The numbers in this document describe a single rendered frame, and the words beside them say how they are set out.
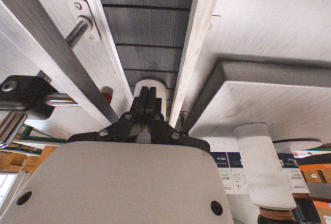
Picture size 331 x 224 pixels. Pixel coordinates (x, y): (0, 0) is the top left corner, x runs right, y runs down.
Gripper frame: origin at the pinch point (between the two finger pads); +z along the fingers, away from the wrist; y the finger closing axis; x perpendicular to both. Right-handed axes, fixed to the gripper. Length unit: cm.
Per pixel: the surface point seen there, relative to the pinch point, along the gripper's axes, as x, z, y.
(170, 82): -0.8, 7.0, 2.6
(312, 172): -265, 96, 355
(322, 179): -261, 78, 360
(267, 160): -18.1, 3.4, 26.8
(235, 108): -7.8, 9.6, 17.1
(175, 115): -6.5, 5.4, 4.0
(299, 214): -50, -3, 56
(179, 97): -1.0, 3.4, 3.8
